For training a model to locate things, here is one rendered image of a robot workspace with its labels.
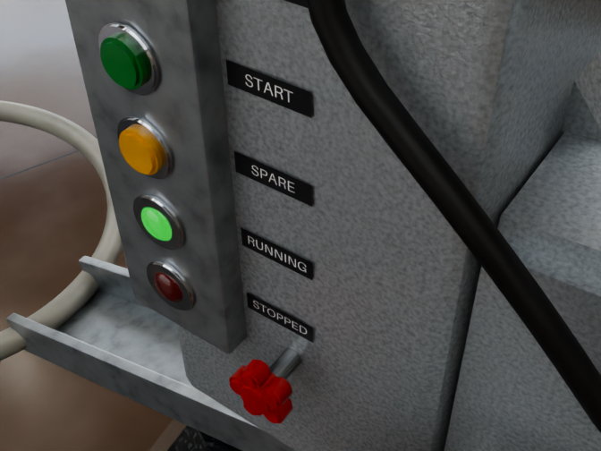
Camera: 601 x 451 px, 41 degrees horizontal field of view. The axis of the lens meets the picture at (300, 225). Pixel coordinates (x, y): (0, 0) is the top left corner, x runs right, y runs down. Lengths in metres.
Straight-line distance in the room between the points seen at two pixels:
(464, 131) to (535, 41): 0.04
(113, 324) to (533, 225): 0.67
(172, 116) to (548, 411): 0.23
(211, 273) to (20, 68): 2.81
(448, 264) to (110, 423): 1.67
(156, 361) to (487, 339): 0.53
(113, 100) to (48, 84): 2.69
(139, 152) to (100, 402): 1.64
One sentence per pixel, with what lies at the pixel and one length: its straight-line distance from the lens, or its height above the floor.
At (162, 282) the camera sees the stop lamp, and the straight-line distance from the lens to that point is 0.47.
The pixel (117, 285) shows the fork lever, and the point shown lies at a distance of 0.97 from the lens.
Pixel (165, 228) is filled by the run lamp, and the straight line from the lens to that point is 0.44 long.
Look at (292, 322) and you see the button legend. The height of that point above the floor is 1.27.
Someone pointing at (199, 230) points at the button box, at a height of 1.33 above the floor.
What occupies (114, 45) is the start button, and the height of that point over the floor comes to 1.43.
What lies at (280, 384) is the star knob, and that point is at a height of 1.25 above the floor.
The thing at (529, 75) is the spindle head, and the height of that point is 1.45.
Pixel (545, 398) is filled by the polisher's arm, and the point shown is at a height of 1.30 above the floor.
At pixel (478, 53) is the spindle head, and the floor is 1.47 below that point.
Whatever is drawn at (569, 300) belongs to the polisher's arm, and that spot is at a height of 1.37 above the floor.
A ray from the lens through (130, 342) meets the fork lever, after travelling 0.91.
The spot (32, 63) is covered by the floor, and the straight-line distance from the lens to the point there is 3.24.
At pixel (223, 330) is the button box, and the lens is 0.48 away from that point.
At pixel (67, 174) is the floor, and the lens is 2.65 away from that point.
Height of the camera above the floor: 1.62
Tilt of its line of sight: 43 degrees down
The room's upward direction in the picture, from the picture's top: 1 degrees counter-clockwise
